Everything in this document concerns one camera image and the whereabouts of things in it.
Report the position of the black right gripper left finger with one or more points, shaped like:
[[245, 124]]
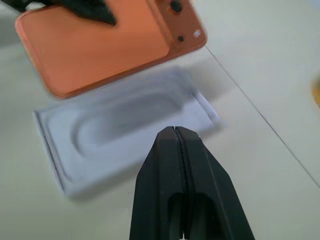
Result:
[[160, 180]]

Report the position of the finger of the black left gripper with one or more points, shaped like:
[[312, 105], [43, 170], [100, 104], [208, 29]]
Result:
[[92, 12], [15, 3]]

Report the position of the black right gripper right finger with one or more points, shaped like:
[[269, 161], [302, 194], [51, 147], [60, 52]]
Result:
[[212, 185]]

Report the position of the orange smartphone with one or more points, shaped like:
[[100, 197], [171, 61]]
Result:
[[100, 50]]

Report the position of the white phone box base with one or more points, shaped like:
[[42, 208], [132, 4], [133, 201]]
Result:
[[120, 132]]

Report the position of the yellow object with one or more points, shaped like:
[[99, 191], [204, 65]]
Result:
[[316, 92]]

